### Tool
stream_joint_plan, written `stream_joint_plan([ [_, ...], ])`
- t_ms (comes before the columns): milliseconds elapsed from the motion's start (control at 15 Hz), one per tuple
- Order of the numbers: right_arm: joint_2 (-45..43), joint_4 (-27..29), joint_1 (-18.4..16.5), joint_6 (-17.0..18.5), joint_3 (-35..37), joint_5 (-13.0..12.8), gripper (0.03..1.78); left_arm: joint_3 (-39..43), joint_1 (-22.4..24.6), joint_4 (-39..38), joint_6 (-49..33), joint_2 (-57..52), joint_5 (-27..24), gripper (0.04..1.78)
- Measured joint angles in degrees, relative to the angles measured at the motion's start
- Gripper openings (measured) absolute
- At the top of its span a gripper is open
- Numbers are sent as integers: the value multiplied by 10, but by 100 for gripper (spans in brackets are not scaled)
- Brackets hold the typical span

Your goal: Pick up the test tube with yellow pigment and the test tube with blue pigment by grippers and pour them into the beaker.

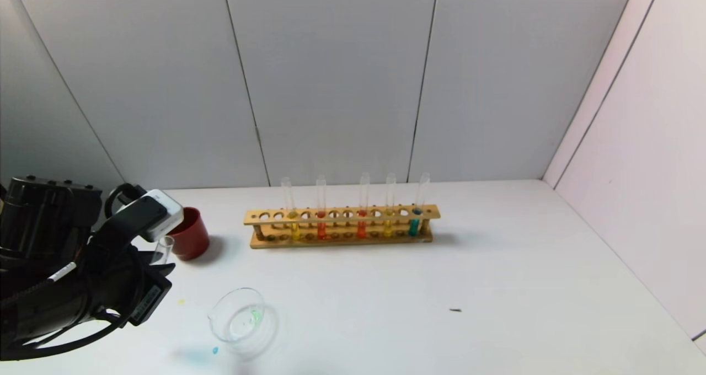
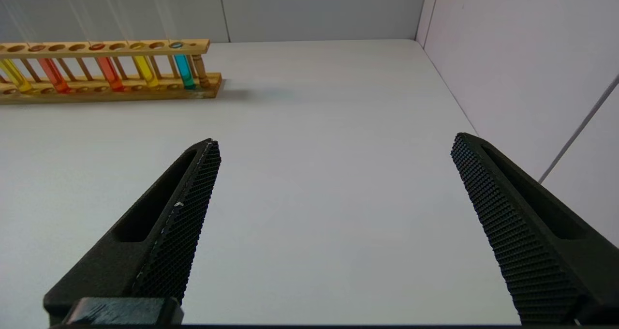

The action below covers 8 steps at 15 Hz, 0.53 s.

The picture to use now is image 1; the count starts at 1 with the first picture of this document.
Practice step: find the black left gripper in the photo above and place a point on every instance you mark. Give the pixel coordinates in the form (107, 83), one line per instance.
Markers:
(151, 298)

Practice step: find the test tube with blue pigment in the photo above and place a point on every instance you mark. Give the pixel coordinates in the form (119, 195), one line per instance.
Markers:
(164, 249)
(413, 226)

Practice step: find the test tube with yellow pigment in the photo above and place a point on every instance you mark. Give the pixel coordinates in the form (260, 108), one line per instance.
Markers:
(295, 230)
(388, 227)

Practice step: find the orange and black left arm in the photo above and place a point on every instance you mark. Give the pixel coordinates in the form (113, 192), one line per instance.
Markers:
(44, 215)

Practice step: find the clear glass beaker dish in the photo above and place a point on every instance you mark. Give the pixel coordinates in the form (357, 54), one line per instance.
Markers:
(237, 322)

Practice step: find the test tube with red pigment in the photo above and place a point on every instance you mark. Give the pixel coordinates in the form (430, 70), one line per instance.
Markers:
(361, 227)
(321, 229)

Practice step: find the wooden test tube rack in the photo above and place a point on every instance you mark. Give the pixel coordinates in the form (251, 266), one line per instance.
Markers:
(353, 243)

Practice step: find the red plastic cup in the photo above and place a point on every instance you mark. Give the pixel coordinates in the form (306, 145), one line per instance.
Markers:
(193, 237)

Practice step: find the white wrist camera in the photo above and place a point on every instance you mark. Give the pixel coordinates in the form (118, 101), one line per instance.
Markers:
(165, 220)

